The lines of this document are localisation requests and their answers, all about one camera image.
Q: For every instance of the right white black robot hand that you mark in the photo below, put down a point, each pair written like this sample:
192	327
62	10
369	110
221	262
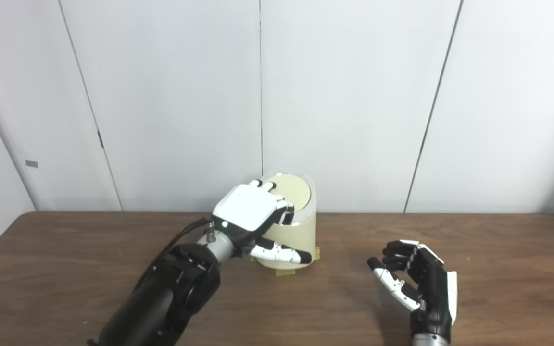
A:
433	293

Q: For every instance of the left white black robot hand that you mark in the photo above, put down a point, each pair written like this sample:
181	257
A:
245	209

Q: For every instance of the cream round bin lid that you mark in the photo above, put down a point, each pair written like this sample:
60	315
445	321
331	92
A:
296	190

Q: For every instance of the cream-colored bin body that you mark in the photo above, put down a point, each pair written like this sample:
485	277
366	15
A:
301	233

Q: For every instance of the small grey wall plate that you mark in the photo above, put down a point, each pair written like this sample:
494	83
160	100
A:
31	164

